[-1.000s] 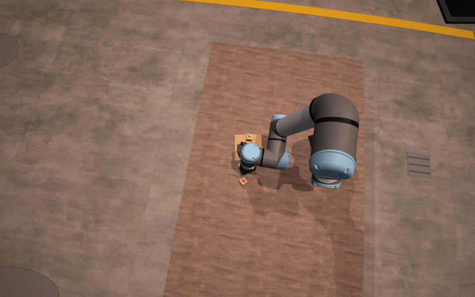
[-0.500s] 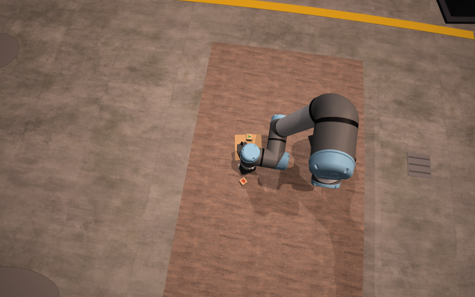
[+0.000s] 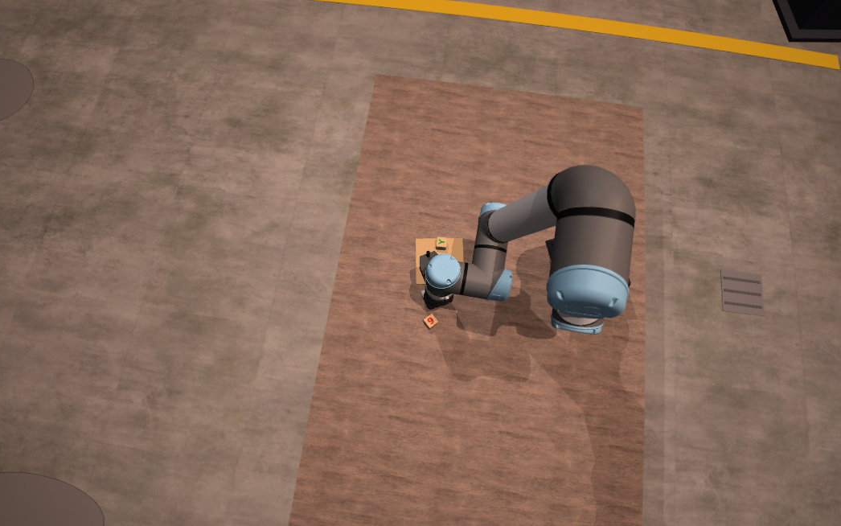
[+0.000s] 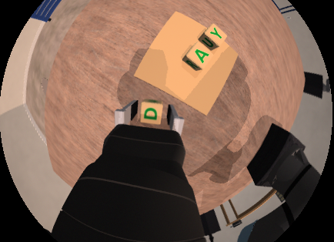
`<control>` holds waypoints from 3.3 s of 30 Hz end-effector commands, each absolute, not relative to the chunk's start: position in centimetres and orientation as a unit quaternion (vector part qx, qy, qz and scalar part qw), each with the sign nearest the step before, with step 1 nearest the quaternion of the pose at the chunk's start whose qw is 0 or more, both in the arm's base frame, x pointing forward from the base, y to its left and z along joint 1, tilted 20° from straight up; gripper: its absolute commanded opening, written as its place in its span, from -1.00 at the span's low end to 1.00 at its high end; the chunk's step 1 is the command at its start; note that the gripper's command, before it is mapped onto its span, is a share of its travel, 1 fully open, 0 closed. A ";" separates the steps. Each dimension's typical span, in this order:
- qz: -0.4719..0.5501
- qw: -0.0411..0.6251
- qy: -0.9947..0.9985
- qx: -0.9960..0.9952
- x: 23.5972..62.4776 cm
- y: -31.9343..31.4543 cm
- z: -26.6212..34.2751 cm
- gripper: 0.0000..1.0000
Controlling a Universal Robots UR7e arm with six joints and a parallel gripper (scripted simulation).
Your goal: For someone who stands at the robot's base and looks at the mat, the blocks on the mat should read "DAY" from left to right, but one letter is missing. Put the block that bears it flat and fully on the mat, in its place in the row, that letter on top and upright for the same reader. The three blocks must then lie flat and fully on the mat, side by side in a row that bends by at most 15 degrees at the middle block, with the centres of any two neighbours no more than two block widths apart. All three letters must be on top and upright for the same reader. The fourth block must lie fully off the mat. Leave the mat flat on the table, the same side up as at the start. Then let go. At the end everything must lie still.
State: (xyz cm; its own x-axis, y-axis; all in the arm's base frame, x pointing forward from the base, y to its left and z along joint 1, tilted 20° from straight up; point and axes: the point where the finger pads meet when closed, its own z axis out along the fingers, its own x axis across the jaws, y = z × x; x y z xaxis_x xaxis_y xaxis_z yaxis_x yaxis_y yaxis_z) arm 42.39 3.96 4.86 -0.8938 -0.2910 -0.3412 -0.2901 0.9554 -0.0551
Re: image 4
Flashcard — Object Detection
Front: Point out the tan letter block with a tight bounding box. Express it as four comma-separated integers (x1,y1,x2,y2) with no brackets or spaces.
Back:
182,42,213,71
140,99,163,125
199,23,227,51

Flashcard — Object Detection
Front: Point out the orange flat mat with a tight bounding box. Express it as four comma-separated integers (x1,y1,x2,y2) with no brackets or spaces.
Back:
134,11,238,116

